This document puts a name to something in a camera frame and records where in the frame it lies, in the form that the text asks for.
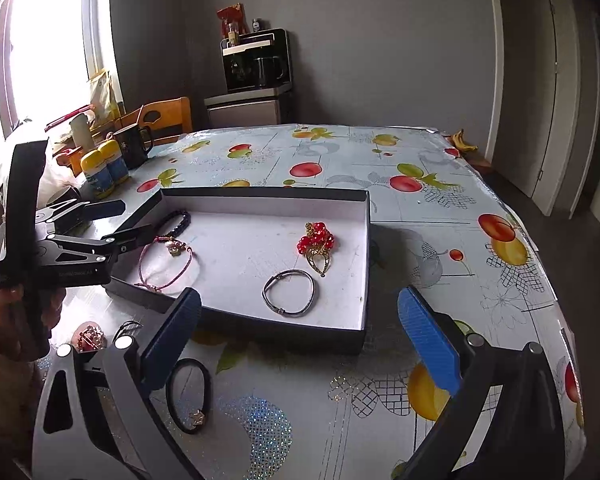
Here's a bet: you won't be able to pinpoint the black hair tie with charm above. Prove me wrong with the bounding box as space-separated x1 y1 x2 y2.
164 357 214 436

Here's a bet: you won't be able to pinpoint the bananas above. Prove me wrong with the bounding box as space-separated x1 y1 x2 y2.
450 129 478 153

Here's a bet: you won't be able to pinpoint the red snack bag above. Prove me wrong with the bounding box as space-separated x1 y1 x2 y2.
216 3 249 38

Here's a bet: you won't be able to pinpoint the yellow capped bottle rear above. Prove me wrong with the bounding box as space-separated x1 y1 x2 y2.
98 139 129 185

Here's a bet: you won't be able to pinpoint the person left hand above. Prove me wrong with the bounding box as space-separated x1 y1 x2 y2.
0 283 67 361

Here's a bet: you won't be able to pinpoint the black mug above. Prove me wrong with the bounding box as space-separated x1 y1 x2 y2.
112 124 154 170

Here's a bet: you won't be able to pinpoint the red bead gold chain necklace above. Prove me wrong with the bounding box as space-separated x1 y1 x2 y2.
296 220 337 279

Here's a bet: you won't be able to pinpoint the white paper cup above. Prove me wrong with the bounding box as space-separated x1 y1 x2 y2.
70 113 95 153

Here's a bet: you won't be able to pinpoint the black coffee machine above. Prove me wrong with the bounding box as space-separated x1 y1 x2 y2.
221 28 292 93

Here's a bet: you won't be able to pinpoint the yellow capped bottle front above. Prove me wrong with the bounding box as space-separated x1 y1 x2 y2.
80 150 114 200

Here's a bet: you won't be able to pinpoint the dark blue beaded bracelet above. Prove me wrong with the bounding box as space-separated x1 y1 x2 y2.
154 208 193 241

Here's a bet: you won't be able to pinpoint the yellow capped bottle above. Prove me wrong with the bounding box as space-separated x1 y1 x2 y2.
98 139 129 185
80 150 114 200

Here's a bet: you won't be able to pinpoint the thin grey bangle bracelet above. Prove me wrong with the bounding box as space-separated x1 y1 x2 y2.
261 268 318 319

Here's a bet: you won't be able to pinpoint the black shallow box tray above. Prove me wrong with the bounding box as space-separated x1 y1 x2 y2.
106 188 370 354

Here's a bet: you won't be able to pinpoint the wooden chair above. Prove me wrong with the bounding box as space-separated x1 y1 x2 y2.
114 96 194 144

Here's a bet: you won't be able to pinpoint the grey cabinet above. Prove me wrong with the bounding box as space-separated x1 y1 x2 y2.
204 82 294 129

